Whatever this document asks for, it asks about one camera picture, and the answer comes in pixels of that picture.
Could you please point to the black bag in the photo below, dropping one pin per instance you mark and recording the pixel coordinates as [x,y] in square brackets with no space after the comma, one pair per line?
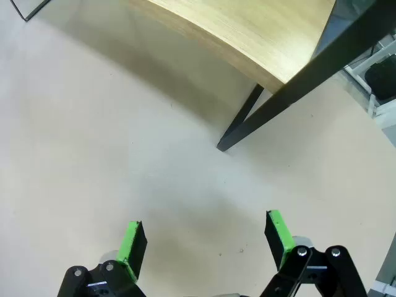
[382,79]

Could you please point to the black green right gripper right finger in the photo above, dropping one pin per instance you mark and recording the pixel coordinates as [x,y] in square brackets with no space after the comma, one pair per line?
[280,235]

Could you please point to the white table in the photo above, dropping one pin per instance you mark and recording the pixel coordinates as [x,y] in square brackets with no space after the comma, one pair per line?
[359,69]

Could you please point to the wooden two-tier black-frame shelf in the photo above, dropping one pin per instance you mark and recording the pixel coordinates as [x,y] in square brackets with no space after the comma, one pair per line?
[247,31]

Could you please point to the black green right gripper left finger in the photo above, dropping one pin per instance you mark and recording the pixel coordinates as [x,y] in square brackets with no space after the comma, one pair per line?
[131,247]

